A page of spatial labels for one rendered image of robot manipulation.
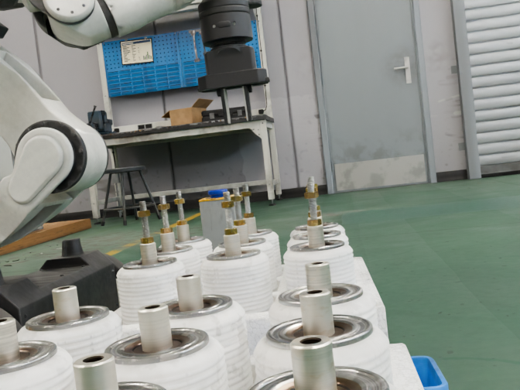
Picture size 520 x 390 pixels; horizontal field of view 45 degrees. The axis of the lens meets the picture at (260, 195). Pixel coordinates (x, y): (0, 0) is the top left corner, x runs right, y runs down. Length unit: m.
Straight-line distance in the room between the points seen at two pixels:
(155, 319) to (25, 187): 0.84
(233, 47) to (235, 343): 0.64
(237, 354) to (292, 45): 5.60
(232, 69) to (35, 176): 0.43
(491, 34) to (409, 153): 1.26
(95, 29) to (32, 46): 5.73
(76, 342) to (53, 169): 0.70
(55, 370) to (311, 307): 0.19
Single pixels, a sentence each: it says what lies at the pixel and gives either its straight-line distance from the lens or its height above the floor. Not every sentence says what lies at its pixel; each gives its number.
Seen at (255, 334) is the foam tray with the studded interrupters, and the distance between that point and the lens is 0.83.
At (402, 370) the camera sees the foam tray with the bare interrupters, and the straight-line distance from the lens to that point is 0.59.
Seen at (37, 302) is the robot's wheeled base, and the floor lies 0.17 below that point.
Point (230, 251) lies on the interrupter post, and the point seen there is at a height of 0.26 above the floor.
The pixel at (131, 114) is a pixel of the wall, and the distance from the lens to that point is 6.34.
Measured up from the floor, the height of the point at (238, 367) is 0.20.
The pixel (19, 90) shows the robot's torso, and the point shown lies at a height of 0.57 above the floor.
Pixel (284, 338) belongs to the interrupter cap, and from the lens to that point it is 0.45.
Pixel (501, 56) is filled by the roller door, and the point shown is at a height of 1.06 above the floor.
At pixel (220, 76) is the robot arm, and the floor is 0.53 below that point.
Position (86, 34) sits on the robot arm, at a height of 0.61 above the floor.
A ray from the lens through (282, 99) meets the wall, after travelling 6.04.
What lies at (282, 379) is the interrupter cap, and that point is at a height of 0.25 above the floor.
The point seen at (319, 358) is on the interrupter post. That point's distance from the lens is 0.33.
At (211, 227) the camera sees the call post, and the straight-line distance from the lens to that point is 1.27.
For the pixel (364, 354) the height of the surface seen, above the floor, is 0.25.
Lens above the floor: 0.38
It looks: 3 degrees down
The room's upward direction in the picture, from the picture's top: 7 degrees counter-clockwise
